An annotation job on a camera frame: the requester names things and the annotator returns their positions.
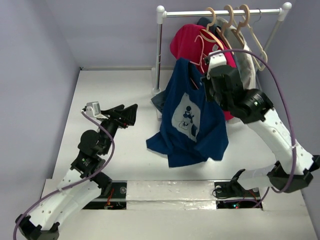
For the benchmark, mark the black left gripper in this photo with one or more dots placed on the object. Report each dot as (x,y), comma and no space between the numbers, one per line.
(128,115)

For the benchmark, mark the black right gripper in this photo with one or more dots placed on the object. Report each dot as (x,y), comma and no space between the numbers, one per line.
(210,81)

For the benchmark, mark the pink wire hanger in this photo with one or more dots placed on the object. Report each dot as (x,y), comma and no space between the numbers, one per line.
(200,64)

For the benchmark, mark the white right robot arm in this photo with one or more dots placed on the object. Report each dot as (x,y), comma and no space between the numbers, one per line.
(293,167)

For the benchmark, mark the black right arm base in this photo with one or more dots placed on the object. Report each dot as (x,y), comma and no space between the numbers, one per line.
(232,194)

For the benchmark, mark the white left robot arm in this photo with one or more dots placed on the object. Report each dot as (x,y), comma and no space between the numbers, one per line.
(84,180)

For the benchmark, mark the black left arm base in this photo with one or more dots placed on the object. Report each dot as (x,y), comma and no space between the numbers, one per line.
(114,200)

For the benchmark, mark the white t shirt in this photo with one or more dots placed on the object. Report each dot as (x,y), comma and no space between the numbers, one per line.
(244,62)

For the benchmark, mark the wooden hanger with white shirt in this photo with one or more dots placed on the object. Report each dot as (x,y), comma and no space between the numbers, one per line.
(242,24)

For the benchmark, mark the red t shirt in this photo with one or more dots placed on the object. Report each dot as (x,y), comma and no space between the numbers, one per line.
(183,46)

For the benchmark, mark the wooden hanger with red shirt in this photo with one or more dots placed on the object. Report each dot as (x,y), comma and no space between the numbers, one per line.
(205,32)

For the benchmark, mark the white metal clothes rack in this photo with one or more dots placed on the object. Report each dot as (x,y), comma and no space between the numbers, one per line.
(235,16)

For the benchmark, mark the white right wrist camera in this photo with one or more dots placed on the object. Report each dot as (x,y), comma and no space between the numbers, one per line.
(213,60)

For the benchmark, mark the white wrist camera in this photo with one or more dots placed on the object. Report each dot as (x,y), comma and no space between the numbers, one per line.
(93,110)
(213,60)

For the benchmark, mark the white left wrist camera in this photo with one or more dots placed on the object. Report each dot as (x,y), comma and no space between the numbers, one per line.
(93,110)

